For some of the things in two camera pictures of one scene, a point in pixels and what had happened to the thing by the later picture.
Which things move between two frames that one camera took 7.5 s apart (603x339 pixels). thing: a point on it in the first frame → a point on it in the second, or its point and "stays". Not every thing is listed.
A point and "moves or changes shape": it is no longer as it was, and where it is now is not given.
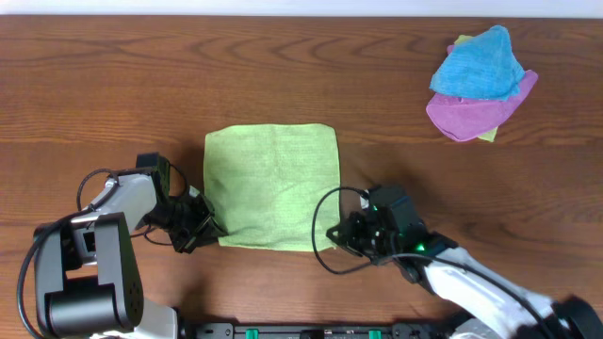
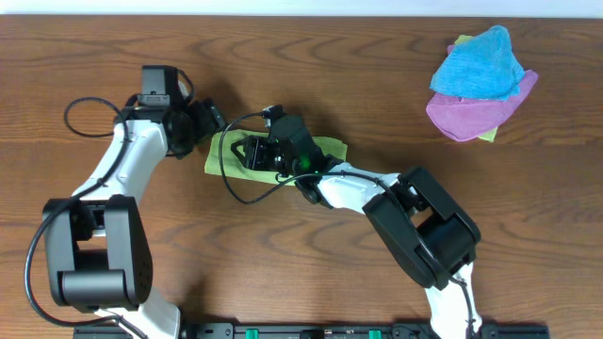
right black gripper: (349, 238) → (252, 147)
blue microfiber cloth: (480, 67) stays
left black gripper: (196, 226) → (207, 119)
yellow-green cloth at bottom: (491, 136) stays
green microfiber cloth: (264, 184) moves or changes shape
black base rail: (318, 330) stays
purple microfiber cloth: (464, 119) stays
